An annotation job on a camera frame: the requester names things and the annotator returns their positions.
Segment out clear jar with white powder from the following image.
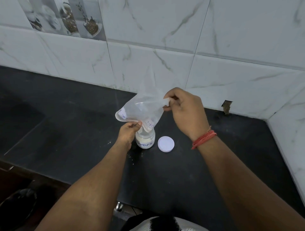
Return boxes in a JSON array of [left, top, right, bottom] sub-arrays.
[[135, 127, 156, 150]]

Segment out black glossy bag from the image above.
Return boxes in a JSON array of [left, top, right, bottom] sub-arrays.
[[0, 188, 38, 231]]

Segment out person's right forearm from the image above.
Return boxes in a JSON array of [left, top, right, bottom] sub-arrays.
[[197, 136, 305, 231]]

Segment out red thread wristband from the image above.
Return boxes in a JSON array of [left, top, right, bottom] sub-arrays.
[[191, 126, 217, 150]]

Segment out person's white and black shirt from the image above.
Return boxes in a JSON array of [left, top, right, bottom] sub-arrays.
[[120, 215, 210, 231]]

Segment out white round jar lid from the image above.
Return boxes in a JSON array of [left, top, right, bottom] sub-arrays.
[[158, 136, 175, 153]]

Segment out person's left forearm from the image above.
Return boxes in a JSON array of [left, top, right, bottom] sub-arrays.
[[34, 140, 131, 231]]

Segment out person's right hand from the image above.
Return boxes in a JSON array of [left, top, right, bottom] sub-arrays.
[[163, 87, 211, 141]]

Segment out clear plastic bag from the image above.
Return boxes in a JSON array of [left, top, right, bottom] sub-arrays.
[[115, 66, 172, 133]]

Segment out person's left hand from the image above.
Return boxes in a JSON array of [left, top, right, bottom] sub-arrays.
[[116, 121, 143, 151]]

